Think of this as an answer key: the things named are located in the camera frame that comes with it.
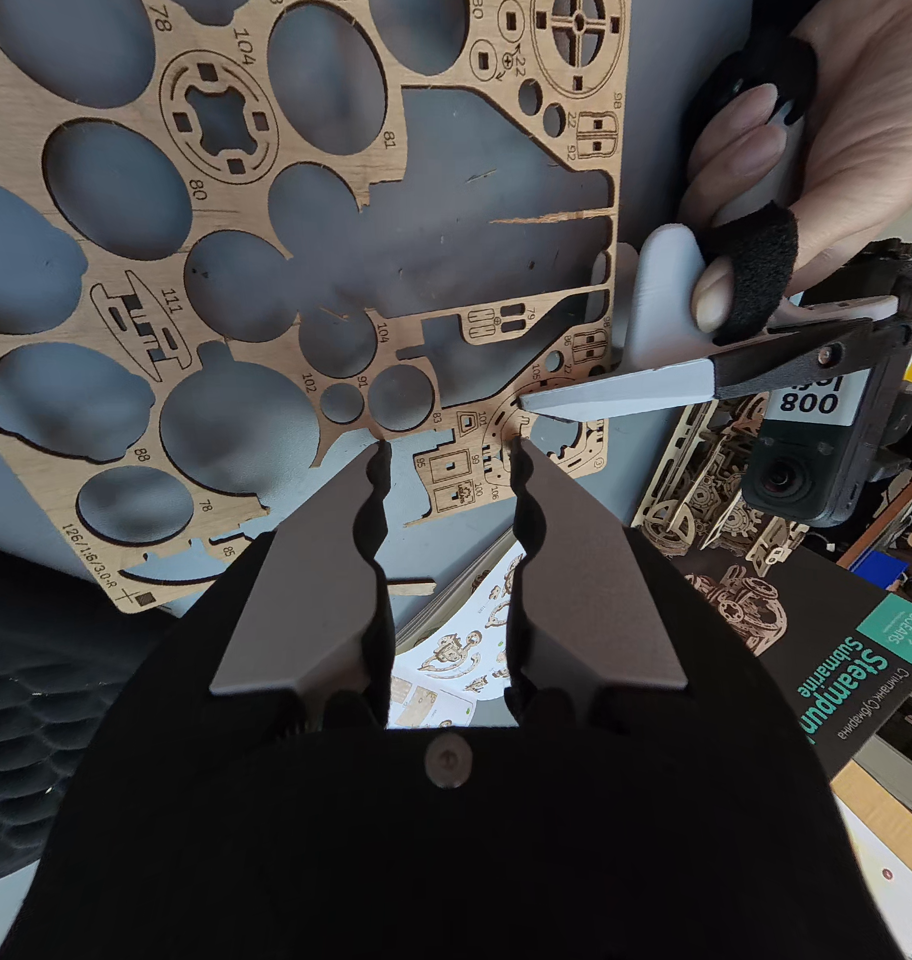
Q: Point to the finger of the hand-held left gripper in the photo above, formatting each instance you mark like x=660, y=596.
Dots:
x=636, y=390

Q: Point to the laser-cut wooden parts sheet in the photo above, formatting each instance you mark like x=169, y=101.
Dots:
x=227, y=206

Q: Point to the assembled wooden model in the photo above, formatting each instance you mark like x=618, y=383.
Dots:
x=696, y=510

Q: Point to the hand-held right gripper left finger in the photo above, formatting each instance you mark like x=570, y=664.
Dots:
x=306, y=615

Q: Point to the pointed wooden stick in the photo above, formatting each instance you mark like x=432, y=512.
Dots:
x=414, y=587

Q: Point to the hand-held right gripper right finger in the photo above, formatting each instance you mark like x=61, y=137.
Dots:
x=598, y=615

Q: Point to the black model kit box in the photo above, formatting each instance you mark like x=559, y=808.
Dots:
x=823, y=675

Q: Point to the white instruction booklet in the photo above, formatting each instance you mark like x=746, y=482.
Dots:
x=448, y=675

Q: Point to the person's left hand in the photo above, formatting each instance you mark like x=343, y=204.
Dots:
x=876, y=112

